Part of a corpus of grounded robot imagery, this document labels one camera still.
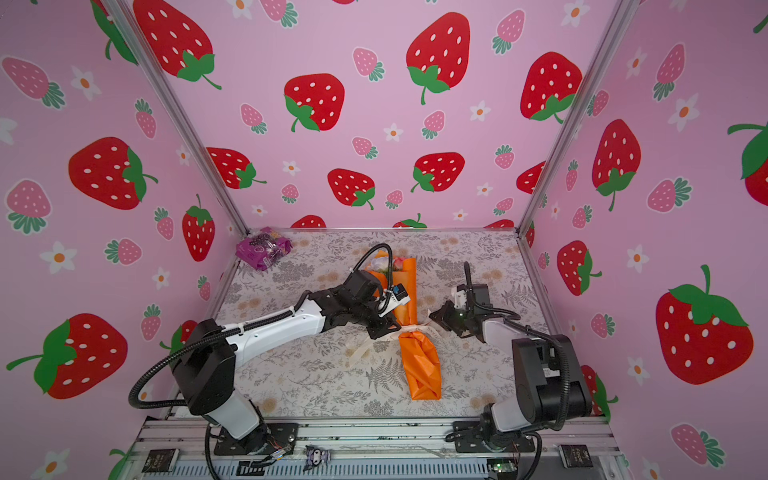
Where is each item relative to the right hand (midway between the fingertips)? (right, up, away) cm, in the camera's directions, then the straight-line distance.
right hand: (429, 314), depth 90 cm
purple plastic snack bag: (-60, +20, +17) cm, 65 cm away
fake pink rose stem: (-10, +15, +11) cm, 21 cm away
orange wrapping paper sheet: (-4, -9, -9) cm, 13 cm away
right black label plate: (+33, -30, -21) cm, 49 cm away
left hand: (-10, 0, -9) cm, 13 cm away
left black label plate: (-67, -31, -21) cm, 77 cm away
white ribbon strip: (-10, -3, -11) cm, 15 cm away
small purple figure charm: (-30, -30, -21) cm, 47 cm away
